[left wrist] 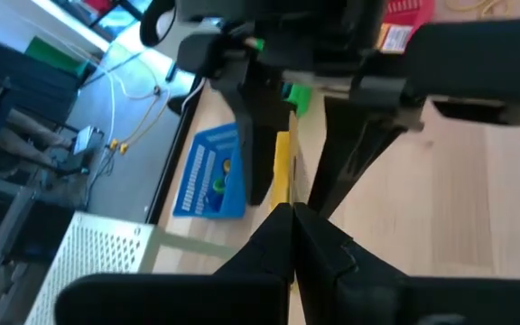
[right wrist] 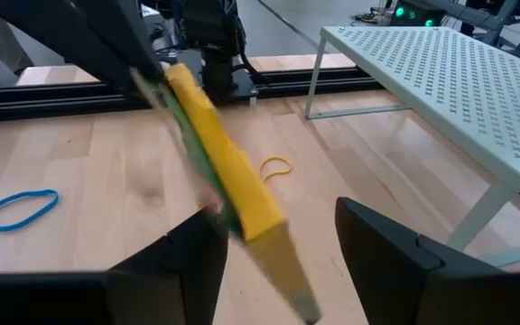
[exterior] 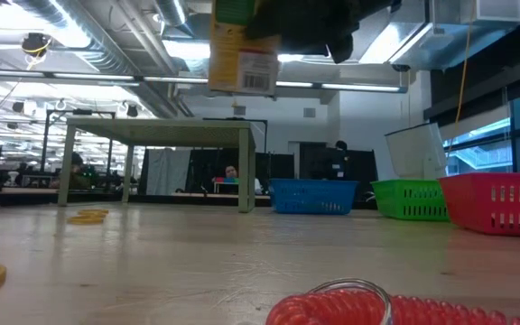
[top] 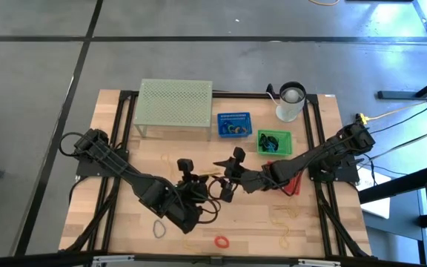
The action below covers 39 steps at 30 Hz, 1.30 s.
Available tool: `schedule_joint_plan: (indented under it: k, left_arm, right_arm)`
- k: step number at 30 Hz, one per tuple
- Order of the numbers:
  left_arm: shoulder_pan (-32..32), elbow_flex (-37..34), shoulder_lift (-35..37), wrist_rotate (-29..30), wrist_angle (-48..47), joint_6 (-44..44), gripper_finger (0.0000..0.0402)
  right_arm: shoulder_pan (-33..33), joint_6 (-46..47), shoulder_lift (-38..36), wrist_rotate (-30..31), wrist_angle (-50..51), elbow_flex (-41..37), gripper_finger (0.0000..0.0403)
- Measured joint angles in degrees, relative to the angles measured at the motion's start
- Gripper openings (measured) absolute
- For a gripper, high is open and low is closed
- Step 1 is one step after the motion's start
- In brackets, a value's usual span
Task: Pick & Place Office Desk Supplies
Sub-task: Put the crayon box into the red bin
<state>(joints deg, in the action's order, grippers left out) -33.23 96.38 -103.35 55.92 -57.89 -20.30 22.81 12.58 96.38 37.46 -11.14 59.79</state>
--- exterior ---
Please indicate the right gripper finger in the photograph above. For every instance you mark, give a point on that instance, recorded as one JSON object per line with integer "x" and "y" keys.
{"x": 269, "y": 22}

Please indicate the yellow card pack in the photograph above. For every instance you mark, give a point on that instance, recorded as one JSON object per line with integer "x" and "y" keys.
{"x": 242, "y": 67}

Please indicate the blue plastic basket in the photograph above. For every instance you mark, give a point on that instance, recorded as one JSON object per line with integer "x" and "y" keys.
{"x": 312, "y": 198}

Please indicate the green plastic basket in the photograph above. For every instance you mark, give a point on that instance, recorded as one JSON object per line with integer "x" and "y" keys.
{"x": 409, "y": 201}

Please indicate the red coil wristband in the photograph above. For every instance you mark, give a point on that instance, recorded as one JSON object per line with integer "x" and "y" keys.
{"x": 332, "y": 311}

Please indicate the person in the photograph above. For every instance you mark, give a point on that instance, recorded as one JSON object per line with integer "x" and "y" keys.
{"x": 230, "y": 171}
{"x": 77, "y": 178}
{"x": 341, "y": 145}

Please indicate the black equipment cabinet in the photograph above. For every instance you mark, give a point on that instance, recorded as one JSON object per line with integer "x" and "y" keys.
{"x": 359, "y": 167}

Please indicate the green perforated metal shelf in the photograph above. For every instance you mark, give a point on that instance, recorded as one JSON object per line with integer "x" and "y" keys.
{"x": 165, "y": 133}

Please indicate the long ceiling light bar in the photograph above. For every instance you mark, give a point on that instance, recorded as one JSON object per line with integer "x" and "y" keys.
{"x": 106, "y": 77}

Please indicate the white curtain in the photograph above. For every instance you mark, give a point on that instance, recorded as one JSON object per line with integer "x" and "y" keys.
{"x": 167, "y": 171}

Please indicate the red plastic basket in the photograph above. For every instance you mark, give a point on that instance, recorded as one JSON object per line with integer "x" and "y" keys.
{"x": 490, "y": 203}

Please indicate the silver air duct box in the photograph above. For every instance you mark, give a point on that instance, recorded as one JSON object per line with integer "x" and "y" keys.
{"x": 440, "y": 45}

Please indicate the silver spiral duct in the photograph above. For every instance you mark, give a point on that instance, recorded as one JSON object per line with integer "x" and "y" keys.
{"x": 106, "y": 58}

